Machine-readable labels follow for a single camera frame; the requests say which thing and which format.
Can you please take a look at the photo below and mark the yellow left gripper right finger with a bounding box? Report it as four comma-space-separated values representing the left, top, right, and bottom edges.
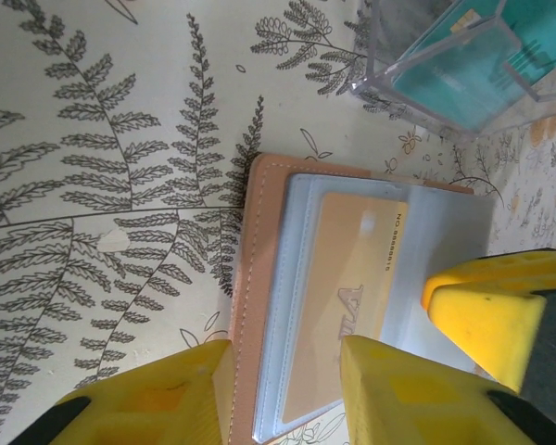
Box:
340, 336, 556, 445

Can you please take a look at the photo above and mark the clear acrylic box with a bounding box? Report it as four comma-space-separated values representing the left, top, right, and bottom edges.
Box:
350, 0, 556, 146

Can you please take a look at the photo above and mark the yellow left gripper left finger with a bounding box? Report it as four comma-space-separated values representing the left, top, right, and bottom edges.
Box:
13, 339, 236, 445

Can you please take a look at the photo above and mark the floral fern print tablecloth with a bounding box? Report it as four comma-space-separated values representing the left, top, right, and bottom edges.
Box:
0, 0, 556, 445

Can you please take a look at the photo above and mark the gold VIP card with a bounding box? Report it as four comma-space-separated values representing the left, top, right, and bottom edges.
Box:
281, 191, 410, 426

